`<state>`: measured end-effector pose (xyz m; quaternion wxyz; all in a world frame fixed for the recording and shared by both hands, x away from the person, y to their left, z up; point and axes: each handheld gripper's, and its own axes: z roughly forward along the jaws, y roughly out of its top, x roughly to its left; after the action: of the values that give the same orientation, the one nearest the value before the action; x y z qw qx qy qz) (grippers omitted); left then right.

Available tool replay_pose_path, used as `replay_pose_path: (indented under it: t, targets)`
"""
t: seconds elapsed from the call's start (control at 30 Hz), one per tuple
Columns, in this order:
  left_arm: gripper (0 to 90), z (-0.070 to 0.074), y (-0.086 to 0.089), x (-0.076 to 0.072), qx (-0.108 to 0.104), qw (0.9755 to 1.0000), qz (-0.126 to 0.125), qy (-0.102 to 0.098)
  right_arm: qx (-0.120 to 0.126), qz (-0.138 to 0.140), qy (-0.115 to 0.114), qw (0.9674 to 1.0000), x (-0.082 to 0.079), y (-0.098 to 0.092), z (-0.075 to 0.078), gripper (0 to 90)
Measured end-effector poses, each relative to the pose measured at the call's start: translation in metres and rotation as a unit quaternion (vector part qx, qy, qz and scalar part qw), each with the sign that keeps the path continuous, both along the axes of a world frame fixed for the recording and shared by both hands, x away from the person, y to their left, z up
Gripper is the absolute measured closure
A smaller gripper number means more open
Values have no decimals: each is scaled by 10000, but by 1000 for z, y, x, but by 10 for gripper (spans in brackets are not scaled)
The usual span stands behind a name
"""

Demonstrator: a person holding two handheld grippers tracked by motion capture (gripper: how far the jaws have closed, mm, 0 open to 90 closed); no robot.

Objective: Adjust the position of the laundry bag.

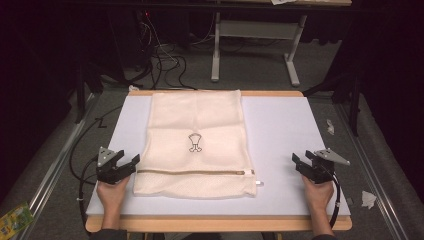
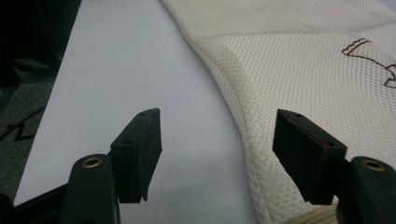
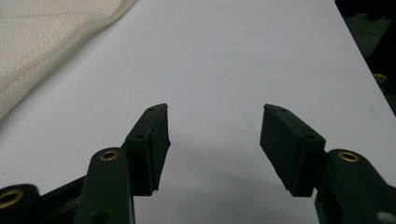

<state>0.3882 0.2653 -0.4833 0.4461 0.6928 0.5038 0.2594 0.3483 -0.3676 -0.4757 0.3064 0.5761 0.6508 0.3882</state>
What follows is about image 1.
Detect black floor cable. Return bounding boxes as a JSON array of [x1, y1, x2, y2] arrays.
[[68, 105, 124, 186]]

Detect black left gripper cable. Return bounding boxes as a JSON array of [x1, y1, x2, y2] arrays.
[[77, 155, 101, 236]]

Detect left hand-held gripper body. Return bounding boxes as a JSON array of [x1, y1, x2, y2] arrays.
[[95, 146, 138, 185]]

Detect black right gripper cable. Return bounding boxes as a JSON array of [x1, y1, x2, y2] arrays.
[[324, 169, 342, 230]]

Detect large crumpled white paper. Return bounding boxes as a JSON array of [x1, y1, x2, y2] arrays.
[[361, 190, 378, 211]]

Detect silver floor rail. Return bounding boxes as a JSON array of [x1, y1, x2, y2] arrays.
[[14, 93, 102, 240], [332, 102, 412, 240]]

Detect white table mat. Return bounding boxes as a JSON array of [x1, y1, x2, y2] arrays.
[[85, 95, 352, 217]]

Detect cream mesh laundry bag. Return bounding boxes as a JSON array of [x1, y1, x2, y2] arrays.
[[132, 89, 265, 200]]

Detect black metal stand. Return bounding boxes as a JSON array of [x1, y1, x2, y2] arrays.
[[73, 58, 105, 125], [302, 71, 364, 138]]

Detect person's left hand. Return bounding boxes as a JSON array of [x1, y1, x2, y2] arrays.
[[96, 175, 131, 217]]

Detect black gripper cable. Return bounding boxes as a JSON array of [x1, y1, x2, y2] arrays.
[[77, 155, 101, 236], [324, 169, 342, 230]]

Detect green printed packet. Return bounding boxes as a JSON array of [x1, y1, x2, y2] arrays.
[[0, 202, 36, 240]]

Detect wooden table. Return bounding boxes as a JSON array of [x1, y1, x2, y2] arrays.
[[84, 89, 354, 234]]

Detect grey metal desk frame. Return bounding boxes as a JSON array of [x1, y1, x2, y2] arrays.
[[210, 11, 308, 88]]

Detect person's right hand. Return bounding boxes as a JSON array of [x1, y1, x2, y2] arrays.
[[301, 175, 335, 217]]

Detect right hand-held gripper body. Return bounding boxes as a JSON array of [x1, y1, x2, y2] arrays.
[[298, 148, 352, 185]]

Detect tangle of black cables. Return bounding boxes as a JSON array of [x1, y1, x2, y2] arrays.
[[131, 9, 216, 92]]

